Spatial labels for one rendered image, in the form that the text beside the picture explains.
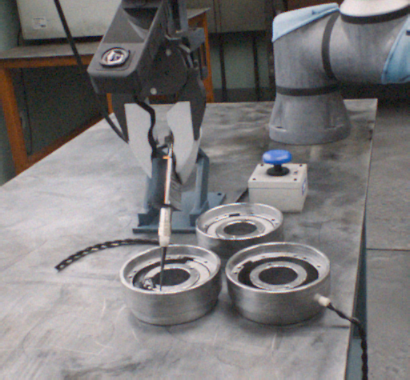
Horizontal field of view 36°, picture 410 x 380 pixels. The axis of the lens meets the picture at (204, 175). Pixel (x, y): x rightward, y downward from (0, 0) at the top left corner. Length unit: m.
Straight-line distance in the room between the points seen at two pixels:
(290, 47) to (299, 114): 0.12
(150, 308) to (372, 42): 0.60
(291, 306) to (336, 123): 0.60
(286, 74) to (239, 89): 3.71
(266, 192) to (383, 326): 1.27
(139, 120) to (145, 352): 0.23
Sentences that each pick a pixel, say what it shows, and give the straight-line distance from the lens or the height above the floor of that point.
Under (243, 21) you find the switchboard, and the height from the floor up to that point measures 0.63.
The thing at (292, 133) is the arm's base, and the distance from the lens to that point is 1.15.
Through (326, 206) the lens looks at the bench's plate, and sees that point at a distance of 0.89.
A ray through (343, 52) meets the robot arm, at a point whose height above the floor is 0.96.
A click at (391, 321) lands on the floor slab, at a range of 2.11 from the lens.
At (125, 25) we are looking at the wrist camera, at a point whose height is 1.09.
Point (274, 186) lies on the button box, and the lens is 0.86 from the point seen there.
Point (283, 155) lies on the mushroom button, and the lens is 0.87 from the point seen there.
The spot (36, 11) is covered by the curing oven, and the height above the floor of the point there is 0.94.
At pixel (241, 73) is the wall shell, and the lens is 4.82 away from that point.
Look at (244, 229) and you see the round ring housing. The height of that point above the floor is 0.82.
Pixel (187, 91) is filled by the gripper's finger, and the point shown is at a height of 1.02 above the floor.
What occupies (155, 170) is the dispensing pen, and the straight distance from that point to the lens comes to 0.65.
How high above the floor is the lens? 1.15
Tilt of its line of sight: 20 degrees down
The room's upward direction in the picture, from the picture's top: 6 degrees counter-clockwise
